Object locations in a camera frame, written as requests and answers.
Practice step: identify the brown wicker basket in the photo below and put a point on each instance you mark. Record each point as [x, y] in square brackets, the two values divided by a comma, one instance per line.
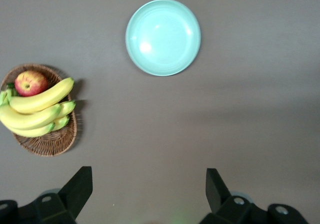
[50, 143]

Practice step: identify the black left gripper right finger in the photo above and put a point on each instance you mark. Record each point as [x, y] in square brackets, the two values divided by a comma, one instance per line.
[237, 211]

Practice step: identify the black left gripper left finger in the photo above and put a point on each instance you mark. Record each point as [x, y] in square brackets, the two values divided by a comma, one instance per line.
[50, 209]

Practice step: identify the light green round plate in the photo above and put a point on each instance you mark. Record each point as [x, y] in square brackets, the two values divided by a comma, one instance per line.
[163, 37]

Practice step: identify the red yellow apple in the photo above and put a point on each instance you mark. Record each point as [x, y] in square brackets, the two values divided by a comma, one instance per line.
[31, 83]

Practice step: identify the yellow banana bunch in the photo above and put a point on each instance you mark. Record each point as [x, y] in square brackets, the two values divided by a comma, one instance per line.
[32, 118]

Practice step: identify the brown table mat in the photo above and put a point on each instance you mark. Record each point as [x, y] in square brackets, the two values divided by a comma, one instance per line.
[175, 123]

